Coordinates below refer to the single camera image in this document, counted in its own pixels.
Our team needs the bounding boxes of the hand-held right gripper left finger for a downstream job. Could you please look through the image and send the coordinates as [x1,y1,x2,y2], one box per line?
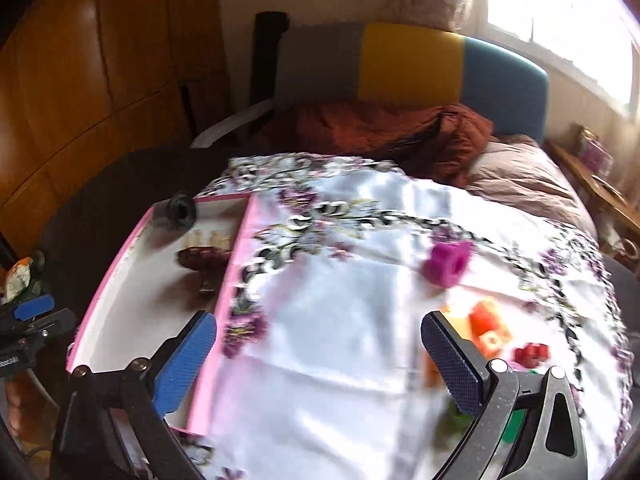
[50,310,218,480]

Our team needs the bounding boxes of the white embroidered floral tablecloth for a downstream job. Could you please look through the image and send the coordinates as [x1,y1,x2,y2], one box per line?
[192,155,633,480]

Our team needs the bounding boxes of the beige pillow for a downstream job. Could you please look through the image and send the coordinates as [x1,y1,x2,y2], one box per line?
[465,135,599,241]

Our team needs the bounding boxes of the dark red goblet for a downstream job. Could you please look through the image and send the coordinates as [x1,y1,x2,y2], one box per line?
[176,245,231,300]

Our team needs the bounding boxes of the wooden wardrobe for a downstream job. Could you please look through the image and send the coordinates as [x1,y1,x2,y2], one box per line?
[0,0,227,257]

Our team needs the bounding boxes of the rust brown blanket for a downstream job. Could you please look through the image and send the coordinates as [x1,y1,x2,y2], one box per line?
[250,102,494,187]

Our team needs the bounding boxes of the pink cardboard box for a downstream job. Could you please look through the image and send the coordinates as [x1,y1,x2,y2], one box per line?
[66,194,261,437]

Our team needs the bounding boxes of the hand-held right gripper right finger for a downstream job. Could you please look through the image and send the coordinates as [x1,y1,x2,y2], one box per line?
[420,310,588,480]

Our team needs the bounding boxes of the colourful snack packet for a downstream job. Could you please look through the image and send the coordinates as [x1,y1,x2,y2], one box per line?
[0,257,37,306]

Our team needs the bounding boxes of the purple box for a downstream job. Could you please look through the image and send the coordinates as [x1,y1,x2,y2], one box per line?
[576,127,616,174]

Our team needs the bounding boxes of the red plastic block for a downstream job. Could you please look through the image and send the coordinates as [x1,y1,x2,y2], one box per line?
[512,342,551,368]

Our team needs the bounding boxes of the wooden side table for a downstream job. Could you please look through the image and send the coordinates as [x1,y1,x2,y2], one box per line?
[545,137,640,263]

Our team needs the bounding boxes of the black cylindrical cap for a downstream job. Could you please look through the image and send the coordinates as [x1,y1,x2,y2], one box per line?
[152,192,197,231]

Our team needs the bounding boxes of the window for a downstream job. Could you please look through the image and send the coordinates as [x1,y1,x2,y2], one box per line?
[484,0,640,113]

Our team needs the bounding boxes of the purple patterned cylinder toy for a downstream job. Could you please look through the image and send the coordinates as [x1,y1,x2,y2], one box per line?
[421,240,473,288]

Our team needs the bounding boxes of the small pale bottles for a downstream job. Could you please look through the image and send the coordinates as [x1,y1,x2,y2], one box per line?
[191,229,232,252]

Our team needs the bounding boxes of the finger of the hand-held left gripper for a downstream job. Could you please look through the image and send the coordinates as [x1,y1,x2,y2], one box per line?
[0,294,77,356]

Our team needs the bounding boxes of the orange plastic block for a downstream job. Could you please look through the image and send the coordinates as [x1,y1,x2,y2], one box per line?
[467,300,514,357]

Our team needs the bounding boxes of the multicolour padded headboard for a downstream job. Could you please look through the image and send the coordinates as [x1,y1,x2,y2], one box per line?
[275,22,550,146]

